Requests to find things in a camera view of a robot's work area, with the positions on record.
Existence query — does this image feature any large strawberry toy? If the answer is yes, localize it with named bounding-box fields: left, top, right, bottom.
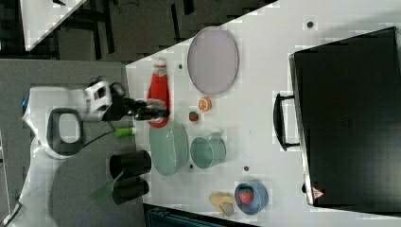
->
left=238, top=187, right=253, bottom=205

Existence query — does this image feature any blue bowl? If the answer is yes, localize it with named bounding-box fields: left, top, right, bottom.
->
left=235, top=181, right=269, bottom=215

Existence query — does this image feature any black cylindrical utensil holder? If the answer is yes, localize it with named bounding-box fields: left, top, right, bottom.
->
left=109, top=150, right=151, bottom=178

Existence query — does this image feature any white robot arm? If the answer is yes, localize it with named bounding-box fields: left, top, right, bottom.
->
left=1, top=80, right=169, bottom=227

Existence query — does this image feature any small red strawberry toy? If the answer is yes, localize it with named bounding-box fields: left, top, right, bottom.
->
left=189, top=112, right=199, bottom=122

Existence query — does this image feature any green spatula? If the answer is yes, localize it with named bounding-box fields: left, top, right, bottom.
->
left=90, top=172, right=123, bottom=202

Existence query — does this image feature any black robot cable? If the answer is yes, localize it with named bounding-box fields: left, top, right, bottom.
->
left=82, top=121, right=117, bottom=149

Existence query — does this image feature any green mug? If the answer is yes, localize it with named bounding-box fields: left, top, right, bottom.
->
left=190, top=132, right=226, bottom=169

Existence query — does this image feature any yellow banana toy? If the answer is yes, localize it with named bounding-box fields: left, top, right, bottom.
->
left=209, top=192, right=235, bottom=217

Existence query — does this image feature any grey round plate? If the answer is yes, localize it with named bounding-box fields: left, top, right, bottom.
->
left=187, top=26, right=239, bottom=96

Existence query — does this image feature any black toaster oven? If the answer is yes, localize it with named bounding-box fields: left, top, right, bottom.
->
left=288, top=26, right=401, bottom=217

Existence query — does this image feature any green oval strainer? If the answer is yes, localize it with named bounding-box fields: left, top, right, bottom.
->
left=149, top=120, right=189, bottom=177

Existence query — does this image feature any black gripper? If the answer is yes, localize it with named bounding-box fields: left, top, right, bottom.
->
left=102, top=82, right=169, bottom=121

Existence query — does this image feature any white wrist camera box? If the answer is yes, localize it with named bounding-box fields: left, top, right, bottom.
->
left=85, top=80, right=113, bottom=112

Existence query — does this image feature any red ketchup bottle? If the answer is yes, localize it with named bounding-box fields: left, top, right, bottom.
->
left=148, top=58, right=170, bottom=129

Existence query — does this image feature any orange slice toy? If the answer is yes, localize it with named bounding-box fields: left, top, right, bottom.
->
left=198, top=96, right=212, bottom=112

